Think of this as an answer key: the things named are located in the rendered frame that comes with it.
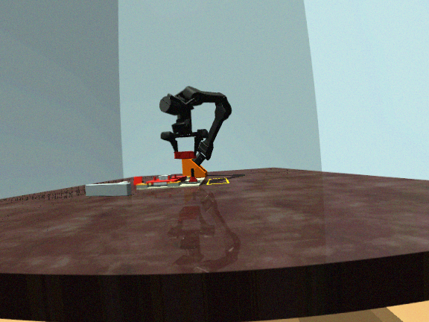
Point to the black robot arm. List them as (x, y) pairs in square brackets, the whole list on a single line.
[(181, 105)]

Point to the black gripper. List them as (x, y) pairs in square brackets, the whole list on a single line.
[(199, 136)]

